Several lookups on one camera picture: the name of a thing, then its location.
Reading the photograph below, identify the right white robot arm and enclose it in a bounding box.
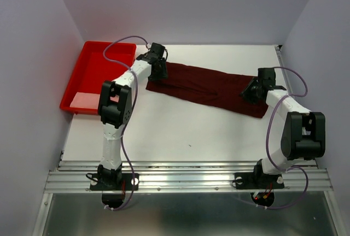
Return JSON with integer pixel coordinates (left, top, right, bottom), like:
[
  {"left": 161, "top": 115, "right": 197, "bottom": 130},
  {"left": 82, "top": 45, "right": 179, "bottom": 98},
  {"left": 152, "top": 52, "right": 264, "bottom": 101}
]
[{"left": 233, "top": 77, "right": 326, "bottom": 190}]

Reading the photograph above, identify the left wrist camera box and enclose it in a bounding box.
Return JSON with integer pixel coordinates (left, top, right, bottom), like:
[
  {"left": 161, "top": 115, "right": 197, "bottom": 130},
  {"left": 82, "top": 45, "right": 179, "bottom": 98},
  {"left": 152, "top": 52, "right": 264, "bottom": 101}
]
[{"left": 149, "top": 43, "right": 167, "bottom": 58}]

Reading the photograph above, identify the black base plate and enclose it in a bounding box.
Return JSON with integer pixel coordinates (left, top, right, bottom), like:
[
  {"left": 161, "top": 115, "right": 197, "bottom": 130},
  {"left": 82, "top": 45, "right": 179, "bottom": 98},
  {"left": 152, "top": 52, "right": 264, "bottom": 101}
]
[
  {"left": 85, "top": 173, "right": 139, "bottom": 192},
  {"left": 231, "top": 172, "right": 284, "bottom": 190}
]

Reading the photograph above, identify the dark red t shirt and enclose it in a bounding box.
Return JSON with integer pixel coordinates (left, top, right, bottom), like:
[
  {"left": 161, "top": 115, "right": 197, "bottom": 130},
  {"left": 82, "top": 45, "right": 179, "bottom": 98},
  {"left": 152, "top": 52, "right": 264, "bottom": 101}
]
[{"left": 146, "top": 63, "right": 268, "bottom": 119}]

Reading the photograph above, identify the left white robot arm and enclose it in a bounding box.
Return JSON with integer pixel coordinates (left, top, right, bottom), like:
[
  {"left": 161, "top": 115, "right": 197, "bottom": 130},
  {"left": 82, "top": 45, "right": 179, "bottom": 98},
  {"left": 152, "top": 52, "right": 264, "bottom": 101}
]
[{"left": 90, "top": 54, "right": 167, "bottom": 191}]

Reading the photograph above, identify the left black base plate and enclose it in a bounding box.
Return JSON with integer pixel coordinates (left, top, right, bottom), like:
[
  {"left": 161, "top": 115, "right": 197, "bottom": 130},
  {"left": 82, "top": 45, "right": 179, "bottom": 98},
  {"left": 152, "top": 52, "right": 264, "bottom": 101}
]
[{"left": 85, "top": 173, "right": 139, "bottom": 192}]

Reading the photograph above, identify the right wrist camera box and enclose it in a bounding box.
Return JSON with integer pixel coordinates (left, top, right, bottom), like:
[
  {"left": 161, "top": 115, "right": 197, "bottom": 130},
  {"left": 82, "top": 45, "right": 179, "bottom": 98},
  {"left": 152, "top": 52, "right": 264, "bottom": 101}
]
[{"left": 258, "top": 68, "right": 276, "bottom": 85}]

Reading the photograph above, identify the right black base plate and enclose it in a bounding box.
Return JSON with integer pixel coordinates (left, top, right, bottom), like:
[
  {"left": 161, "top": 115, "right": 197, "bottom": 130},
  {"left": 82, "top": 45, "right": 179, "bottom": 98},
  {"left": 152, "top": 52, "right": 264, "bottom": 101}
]
[{"left": 231, "top": 172, "right": 284, "bottom": 190}]

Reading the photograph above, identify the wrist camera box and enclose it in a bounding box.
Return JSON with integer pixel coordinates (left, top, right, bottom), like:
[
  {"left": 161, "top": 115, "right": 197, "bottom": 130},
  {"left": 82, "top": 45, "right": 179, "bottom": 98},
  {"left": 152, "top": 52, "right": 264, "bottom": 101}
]
[
  {"left": 149, "top": 43, "right": 167, "bottom": 58},
  {"left": 258, "top": 68, "right": 276, "bottom": 85}
]

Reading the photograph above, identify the aluminium rail frame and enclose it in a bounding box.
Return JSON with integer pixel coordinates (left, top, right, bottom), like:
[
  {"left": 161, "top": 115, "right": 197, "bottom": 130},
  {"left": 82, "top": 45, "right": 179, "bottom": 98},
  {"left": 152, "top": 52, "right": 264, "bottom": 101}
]
[{"left": 31, "top": 44, "right": 340, "bottom": 236}]

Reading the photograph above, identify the red plastic tray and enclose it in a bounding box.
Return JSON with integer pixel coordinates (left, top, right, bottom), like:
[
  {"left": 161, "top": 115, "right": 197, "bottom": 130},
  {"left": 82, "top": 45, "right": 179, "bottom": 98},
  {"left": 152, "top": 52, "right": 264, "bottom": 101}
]
[{"left": 60, "top": 41, "right": 126, "bottom": 115}]

